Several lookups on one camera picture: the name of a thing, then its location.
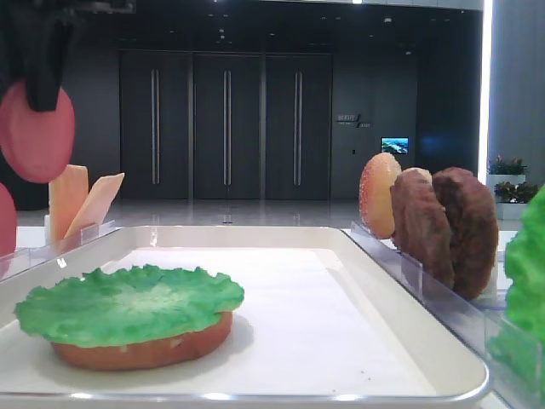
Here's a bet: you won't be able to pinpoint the red tomato slice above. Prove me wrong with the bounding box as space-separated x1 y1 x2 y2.
0 183 17 256
1 81 75 183

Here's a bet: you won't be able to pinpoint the green lettuce leaf on tray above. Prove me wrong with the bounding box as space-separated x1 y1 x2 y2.
14 264 244 348

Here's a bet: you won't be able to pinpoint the inner brown meat patty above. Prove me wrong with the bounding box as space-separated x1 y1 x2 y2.
390 171 455 288

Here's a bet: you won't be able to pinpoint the long clear right rail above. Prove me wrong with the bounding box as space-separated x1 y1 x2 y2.
350 222 544 408

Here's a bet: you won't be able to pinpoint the white rectangular tray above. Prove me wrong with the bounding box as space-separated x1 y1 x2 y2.
1 226 491 408

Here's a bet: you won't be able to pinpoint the flower planter box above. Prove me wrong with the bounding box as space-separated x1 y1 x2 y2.
486 156 538 221

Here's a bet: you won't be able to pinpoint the bun half under lettuce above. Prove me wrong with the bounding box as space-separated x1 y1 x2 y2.
51 312 233 372

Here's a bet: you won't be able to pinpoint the outer dark meat patty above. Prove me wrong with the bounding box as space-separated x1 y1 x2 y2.
432 167 499 300

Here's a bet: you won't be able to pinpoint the dark triple door panels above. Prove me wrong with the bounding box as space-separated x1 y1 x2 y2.
119 51 332 200

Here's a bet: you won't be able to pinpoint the small wall display screen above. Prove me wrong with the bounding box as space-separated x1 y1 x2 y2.
381 137 409 155

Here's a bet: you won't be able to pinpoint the long clear rail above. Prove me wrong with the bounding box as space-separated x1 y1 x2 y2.
350 222 544 408
1 221 118 279

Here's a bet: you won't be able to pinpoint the long clear left rail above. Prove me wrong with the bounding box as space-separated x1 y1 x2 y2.
1 221 118 279

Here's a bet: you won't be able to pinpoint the black gripper finger tomato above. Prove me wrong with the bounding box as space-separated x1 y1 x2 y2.
8 1 80 112

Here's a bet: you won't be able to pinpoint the upright green lettuce leaf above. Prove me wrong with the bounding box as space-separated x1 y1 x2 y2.
490 189 544 377

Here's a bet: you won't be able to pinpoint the sesame bun half top right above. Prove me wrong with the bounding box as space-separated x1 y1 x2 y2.
359 153 401 239

